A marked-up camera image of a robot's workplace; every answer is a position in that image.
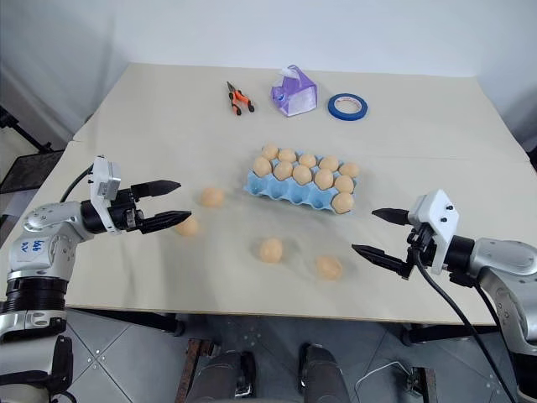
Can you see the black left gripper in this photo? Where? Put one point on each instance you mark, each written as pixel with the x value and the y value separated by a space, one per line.
pixel 124 210

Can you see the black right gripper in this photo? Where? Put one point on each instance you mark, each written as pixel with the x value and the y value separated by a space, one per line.
pixel 421 247

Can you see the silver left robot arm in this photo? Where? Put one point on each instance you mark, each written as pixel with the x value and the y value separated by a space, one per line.
pixel 42 235

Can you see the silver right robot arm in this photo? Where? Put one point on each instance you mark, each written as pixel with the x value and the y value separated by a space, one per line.
pixel 499 268

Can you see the blue egg carton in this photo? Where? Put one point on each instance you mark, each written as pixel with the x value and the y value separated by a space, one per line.
pixel 289 191

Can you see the tan egg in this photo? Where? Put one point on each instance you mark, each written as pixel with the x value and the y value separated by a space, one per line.
pixel 269 151
pixel 323 178
pixel 349 169
pixel 212 196
pixel 307 160
pixel 188 227
pixel 283 171
pixel 263 166
pixel 287 155
pixel 329 267
pixel 344 184
pixel 301 174
pixel 271 250
pixel 329 163
pixel 343 202

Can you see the orange black pliers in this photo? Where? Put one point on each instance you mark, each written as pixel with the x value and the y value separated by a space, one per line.
pixel 239 100

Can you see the blue tape roll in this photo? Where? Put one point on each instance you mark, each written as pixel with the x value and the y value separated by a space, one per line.
pixel 348 107

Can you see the black mesh shelf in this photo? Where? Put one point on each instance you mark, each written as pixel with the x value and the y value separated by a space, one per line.
pixel 29 170

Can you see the dark rounded shape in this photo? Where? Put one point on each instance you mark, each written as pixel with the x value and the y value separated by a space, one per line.
pixel 226 378
pixel 321 373

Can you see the rusty metal bar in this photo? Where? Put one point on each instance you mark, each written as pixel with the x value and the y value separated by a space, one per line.
pixel 189 369
pixel 425 384

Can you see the black tripod stand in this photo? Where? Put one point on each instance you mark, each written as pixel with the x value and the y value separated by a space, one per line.
pixel 25 130

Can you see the purple tissue pack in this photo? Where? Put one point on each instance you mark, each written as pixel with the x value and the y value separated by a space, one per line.
pixel 293 92

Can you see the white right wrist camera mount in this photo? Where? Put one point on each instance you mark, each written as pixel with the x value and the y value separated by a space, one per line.
pixel 438 222

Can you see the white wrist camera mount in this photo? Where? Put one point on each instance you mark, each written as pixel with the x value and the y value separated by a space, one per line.
pixel 105 180
pixel 438 222

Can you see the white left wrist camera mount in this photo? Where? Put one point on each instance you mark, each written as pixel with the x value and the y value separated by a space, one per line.
pixel 105 180

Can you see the black table frame leg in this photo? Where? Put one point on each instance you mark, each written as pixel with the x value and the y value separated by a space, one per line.
pixel 444 333
pixel 138 321

